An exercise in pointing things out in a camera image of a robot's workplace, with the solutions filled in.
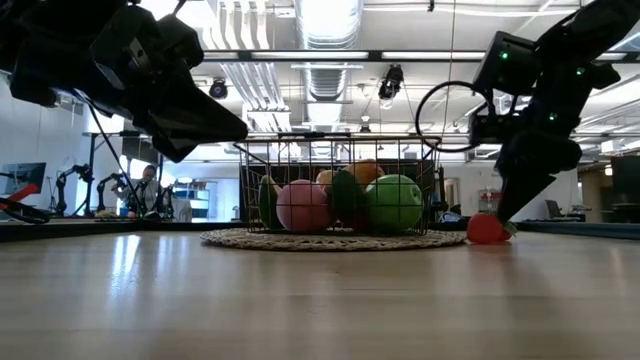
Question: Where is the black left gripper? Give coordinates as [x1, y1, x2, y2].
[9, 0, 249, 164]

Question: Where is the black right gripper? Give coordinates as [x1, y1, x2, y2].
[468, 62, 622, 224]

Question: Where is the red strawberry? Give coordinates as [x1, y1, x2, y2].
[466, 212, 519, 246]

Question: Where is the watermelon slice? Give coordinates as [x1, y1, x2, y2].
[257, 174, 284, 231]

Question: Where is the green apple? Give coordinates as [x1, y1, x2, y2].
[364, 173, 425, 233]

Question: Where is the metal wire basket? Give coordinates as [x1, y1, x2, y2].
[233, 132, 442, 236]

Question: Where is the pink peach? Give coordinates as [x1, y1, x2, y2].
[275, 178, 334, 234]

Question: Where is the orange bell pepper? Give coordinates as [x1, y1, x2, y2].
[342, 158, 386, 191]

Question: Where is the dark green avocado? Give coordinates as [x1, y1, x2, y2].
[329, 168, 371, 229]

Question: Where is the office chair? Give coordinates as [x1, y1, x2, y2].
[544, 198, 566, 221]

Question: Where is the black round ceiling fixture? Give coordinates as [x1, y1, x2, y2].
[208, 77, 230, 100]

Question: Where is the person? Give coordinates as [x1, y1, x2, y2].
[115, 164, 161, 219]

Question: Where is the dark cabinet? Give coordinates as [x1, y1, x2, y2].
[609, 155, 640, 211]

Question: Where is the background monitor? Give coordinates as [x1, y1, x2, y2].
[0, 162, 47, 197]

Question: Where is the background robot station frame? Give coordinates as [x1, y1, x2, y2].
[79, 129, 169, 219]

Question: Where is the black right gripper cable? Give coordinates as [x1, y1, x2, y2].
[414, 80, 484, 154]

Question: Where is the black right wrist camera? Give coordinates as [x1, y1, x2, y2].
[472, 30, 540, 96]

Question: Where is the black overhead camera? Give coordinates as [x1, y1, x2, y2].
[377, 63, 405, 101]

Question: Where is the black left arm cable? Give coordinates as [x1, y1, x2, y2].
[0, 197, 51, 225]

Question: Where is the silver ceiling ventilation duct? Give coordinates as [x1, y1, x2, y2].
[293, 0, 365, 129]

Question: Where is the wire mesh basket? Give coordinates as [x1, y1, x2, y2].
[199, 227, 469, 253]

